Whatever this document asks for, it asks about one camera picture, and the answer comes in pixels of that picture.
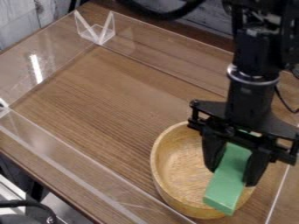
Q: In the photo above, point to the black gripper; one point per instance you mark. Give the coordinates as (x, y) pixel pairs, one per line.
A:
(243, 121)

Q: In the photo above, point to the green rectangular block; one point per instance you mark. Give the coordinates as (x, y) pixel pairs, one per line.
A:
(225, 185)

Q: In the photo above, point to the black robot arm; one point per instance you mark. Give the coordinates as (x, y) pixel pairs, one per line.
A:
(265, 36)

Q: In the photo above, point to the light wooden bowl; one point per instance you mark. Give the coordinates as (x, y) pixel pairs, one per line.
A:
(180, 175)

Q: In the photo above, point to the clear acrylic enclosure wall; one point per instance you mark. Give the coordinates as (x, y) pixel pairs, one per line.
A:
(85, 106)

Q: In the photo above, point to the black metal bracket with bolt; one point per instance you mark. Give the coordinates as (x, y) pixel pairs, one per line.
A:
(42, 214)

